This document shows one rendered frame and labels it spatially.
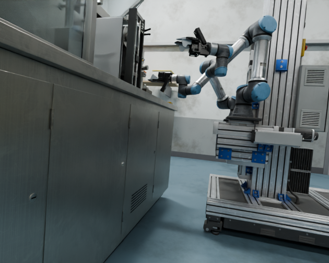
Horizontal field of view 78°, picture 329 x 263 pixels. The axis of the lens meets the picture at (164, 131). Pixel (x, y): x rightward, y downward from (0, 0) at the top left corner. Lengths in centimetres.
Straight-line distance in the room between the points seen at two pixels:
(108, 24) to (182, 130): 332
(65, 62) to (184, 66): 424
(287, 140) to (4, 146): 136
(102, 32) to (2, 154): 125
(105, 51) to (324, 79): 154
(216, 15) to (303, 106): 368
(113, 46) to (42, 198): 116
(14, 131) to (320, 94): 175
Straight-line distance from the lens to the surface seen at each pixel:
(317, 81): 183
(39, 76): 61
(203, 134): 453
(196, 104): 458
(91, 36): 86
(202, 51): 135
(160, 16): 532
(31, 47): 56
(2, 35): 53
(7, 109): 55
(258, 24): 157
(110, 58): 155
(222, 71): 136
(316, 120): 180
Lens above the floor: 73
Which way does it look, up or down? 2 degrees down
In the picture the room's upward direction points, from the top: 5 degrees clockwise
